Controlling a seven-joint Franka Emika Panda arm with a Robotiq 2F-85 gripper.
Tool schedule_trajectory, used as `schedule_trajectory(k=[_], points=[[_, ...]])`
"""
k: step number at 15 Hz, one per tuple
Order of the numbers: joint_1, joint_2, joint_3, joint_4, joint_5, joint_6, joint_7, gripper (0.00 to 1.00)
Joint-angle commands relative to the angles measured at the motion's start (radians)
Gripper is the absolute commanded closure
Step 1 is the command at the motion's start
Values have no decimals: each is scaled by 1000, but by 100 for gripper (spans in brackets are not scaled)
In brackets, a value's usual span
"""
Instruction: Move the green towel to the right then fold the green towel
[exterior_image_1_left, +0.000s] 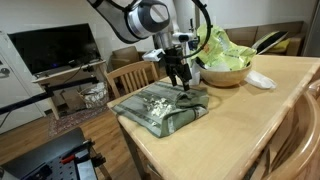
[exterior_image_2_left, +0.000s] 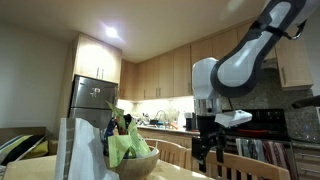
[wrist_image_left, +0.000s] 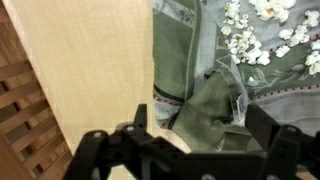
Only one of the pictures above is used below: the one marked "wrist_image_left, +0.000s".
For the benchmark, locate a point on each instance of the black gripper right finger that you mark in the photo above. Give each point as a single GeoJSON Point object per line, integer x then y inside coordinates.
{"type": "Point", "coordinates": [276, 143]}

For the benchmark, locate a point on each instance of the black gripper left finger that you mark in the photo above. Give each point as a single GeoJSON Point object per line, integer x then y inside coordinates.
{"type": "Point", "coordinates": [100, 150]}

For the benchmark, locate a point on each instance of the green patterned kitchen towel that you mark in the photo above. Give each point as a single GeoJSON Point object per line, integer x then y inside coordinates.
{"type": "Point", "coordinates": [200, 110]}

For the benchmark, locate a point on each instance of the scattered white popcorn pile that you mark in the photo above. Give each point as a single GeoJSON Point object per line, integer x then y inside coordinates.
{"type": "Point", "coordinates": [260, 56]}

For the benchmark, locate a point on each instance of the wooden chair back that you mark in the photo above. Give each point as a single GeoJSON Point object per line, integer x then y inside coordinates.
{"type": "Point", "coordinates": [10, 163]}

